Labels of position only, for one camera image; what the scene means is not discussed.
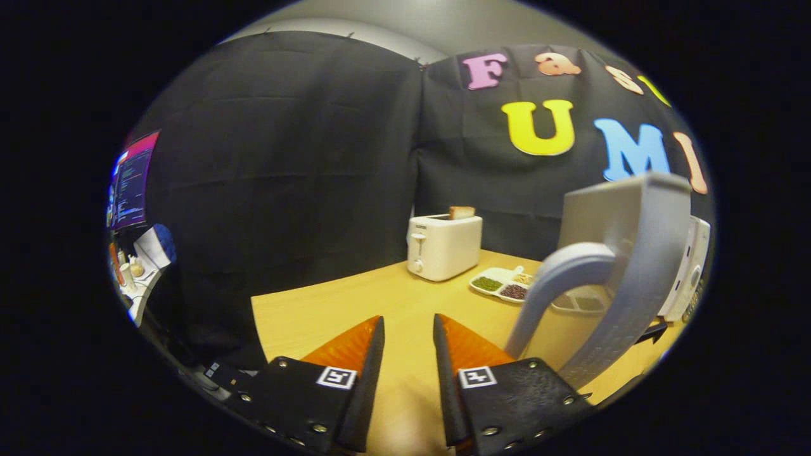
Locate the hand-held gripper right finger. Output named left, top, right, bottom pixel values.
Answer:
left=432, top=313, right=597, bottom=456

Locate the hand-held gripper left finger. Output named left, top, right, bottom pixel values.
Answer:
left=219, top=315, right=386, bottom=455

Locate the white toaster oven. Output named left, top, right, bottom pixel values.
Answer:
left=504, top=171, right=712, bottom=390

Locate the cream toaster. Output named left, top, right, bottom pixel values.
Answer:
left=407, top=213, right=483, bottom=282

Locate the white divided bean dish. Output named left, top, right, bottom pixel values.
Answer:
left=469, top=265, right=609, bottom=315

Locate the white side desk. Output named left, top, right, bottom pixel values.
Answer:
left=109, top=241, right=170, bottom=327

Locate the white paper sheet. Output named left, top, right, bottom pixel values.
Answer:
left=133, top=225, right=172, bottom=270

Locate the computer monitor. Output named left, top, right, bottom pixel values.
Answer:
left=106, top=130, right=160, bottom=231

